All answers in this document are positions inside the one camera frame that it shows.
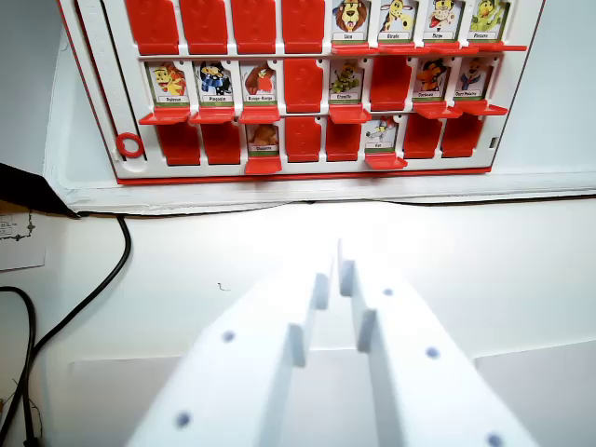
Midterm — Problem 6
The red and white game board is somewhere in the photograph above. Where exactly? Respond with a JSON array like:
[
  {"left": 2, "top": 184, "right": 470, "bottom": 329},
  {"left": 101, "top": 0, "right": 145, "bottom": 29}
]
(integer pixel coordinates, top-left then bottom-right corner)
[{"left": 55, "top": 0, "right": 547, "bottom": 187}]

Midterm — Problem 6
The black cable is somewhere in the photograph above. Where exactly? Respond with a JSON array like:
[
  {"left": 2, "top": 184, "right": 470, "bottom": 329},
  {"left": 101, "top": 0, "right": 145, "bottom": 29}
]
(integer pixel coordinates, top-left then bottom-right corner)
[
  {"left": 18, "top": 211, "right": 133, "bottom": 447},
  {"left": 0, "top": 284, "right": 38, "bottom": 447}
]

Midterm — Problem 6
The white printed paper card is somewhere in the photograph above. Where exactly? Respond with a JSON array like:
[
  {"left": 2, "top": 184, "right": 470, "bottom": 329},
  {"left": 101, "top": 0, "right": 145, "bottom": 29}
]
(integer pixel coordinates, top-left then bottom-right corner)
[{"left": 0, "top": 208, "right": 47, "bottom": 273}]

